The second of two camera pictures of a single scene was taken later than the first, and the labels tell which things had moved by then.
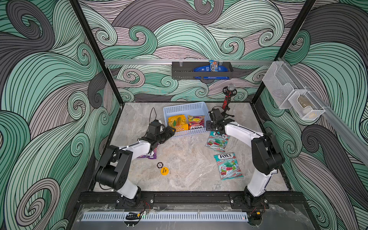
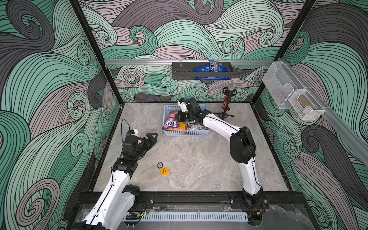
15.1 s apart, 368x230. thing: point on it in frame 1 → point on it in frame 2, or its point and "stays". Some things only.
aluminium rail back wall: [189, 61] stays
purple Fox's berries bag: [152, 154] → [171, 123]
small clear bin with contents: [304, 105] stays
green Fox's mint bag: [217, 141] → [191, 125]
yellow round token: [165, 171] stays
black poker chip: [159, 165] stays
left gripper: [167, 135] → [148, 145]
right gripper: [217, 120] → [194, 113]
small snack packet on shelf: [213, 66] stays
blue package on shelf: [206, 68] stays
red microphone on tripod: [228, 91] stays
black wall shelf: [185, 70] stays
